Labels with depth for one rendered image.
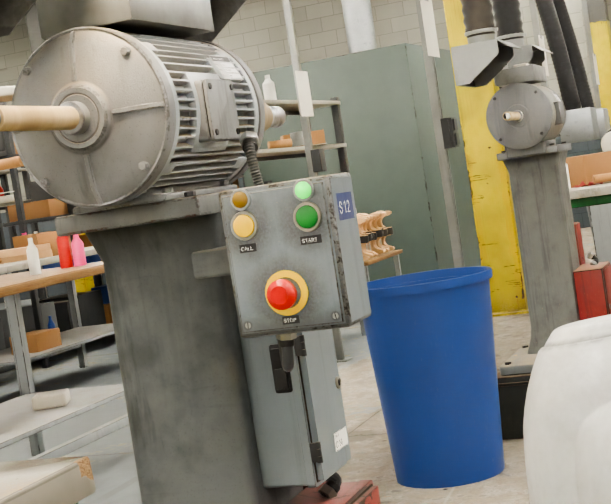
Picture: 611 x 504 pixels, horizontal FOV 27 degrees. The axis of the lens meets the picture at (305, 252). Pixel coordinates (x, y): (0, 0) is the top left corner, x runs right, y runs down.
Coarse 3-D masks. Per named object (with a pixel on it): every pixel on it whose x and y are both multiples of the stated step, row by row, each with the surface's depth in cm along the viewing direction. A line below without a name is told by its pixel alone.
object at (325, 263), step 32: (224, 192) 167; (256, 192) 165; (288, 192) 163; (320, 192) 162; (352, 192) 170; (224, 224) 167; (256, 224) 165; (288, 224) 164; (320, 224) 162; (352, 224) 168; (256, 256) 166; (288, 256) 164; (320, 256) 163; (352, 256) 167; (256, 288) 166; (320, 288) 163; (352, 288) 165; (256, 320) 167; (288, 320) 165; (320, 320) 164; (352, 320) 163; (288, 352) 170
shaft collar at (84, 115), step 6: (66, 102) 171; (72, 102) 171; (78, 102) 172; (78, 108) 171; (84, 108) 171; (84, 114) 171; (84, 120) 171; (78, 126) 171; (84, 126) 171; (66, 132) 172; (72, 132) 171; (78, 132) 171
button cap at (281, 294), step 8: (280, 280) 163; (272, 288) 163; (280, 288) 162; (288, 288) 162; (272, 296) 163; (280, 296) 162; (288, 296) 162; (296, 296) 163; (272, 304) 163; (280, 304) 162; (288, 304) 162
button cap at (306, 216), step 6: (300, 210) 162; (306, 210) 162; (312, 210) 162; (300, 216) 162; (306, 216) 162; (312, 216) 162; (300, 222) 163; (306, 222) 162; (312, 222) 162; (306, 228) 163
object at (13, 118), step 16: (0, 112) 154; (16, 112) 157; (32, 112) 160; (48, 112) 164; (64, 112) 167; (0, 128) 154; (16, 128) 158; (32, 128) 161; (48, 128) 165; (64, 128) 169
